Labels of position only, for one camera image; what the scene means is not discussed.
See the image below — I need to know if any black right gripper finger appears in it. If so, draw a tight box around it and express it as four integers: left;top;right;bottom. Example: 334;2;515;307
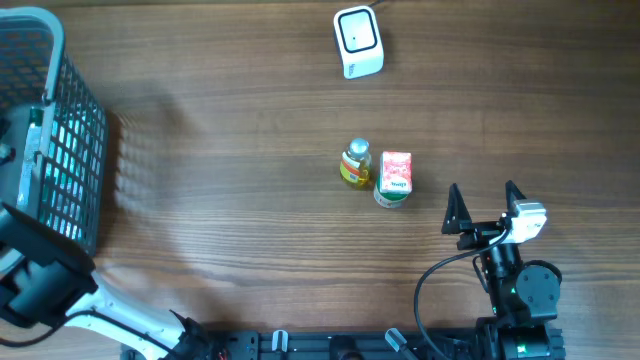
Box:
441;183;473;235
505;180;526;212

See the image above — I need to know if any red white juice carton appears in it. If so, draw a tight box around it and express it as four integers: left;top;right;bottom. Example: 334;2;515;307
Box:
378;151;413;195

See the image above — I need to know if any yellow oil bottle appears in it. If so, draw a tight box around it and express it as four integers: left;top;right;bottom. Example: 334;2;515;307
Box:
339;138;372;188

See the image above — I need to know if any green 3M gloves package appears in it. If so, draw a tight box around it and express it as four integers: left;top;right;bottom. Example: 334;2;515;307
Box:
16;107;106;248

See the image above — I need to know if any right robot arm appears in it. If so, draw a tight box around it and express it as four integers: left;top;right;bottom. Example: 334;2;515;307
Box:
442;181;566;360

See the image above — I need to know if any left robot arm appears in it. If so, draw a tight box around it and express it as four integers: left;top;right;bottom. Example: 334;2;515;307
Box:
1;165;215;359

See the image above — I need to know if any white barcode scanner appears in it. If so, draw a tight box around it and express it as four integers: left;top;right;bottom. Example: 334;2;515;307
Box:
333;5;384;80

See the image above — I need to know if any green lid white jar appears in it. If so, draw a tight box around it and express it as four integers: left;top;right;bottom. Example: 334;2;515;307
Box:
373;178;408;209

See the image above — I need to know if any grey plastic mesh basket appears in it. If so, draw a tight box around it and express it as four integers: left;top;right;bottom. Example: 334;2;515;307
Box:
1;7;109;255

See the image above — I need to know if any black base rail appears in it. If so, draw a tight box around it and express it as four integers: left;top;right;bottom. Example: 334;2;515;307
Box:
119;327;567;360

